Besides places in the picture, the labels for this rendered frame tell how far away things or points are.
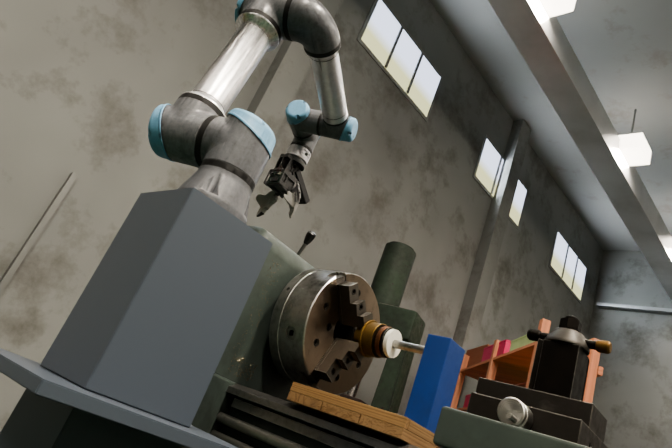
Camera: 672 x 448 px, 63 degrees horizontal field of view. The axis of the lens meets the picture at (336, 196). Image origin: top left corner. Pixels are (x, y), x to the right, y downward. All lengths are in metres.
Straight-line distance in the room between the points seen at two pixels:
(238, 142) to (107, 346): 0.44
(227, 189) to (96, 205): 3.46
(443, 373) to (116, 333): 0.69
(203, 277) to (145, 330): 0.13
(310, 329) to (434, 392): 0.33
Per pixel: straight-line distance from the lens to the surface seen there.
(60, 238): 4.39
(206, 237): 0.98
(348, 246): 6.03
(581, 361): 1.13
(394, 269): 5.41
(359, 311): 1.42
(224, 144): 1.10
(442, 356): 1.28
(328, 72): 1.47
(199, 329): 0.99
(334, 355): 1.42
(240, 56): 1.31
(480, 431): 0.92
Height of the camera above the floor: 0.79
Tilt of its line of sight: 24 degrees up
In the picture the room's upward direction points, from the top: 23 degrees clockwise
